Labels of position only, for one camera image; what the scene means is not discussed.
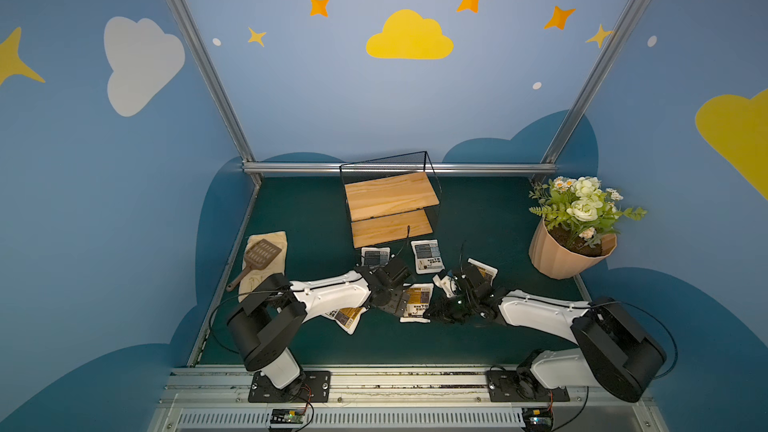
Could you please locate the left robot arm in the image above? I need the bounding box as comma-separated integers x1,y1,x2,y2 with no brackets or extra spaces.
226,257,413,391

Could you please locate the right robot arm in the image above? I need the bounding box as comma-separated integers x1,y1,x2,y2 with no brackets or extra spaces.
423,262,667,403

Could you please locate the grey coffee bag left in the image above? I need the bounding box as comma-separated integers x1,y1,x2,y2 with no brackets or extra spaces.
361,247,390,268

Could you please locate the grey coffee bag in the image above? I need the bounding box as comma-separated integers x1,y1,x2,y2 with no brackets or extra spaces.
411,240,444,274
361,247,390,268

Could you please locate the grey coffee bag right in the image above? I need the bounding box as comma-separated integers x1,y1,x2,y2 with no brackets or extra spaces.
411,240,444,274

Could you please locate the potted white flower plant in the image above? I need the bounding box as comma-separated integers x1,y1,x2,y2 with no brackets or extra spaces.
529,176,647,280

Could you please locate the beige work glove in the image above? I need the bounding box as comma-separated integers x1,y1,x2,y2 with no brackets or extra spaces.
236,231,288,302

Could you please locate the right controller board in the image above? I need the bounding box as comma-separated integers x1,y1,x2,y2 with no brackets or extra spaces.
522,408,554,432

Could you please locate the controller board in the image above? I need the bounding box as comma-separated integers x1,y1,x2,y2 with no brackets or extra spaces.
522,408,554,432
269,409,305,428

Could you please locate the left controller board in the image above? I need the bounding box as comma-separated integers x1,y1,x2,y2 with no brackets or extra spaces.
269,409,305,428

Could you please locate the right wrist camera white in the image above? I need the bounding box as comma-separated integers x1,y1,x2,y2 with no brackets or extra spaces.
433,274,458,298

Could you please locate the black wire wooden shelf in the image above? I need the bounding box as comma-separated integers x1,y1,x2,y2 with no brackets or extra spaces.
339,151,442,249

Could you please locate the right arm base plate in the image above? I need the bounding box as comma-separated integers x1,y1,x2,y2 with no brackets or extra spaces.
486,368,570,403

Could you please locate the aluminium front rail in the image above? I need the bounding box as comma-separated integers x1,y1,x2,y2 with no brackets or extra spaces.
148,364,668,431

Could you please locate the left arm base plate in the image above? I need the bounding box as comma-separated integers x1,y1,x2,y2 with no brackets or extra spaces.
248,370,332,404

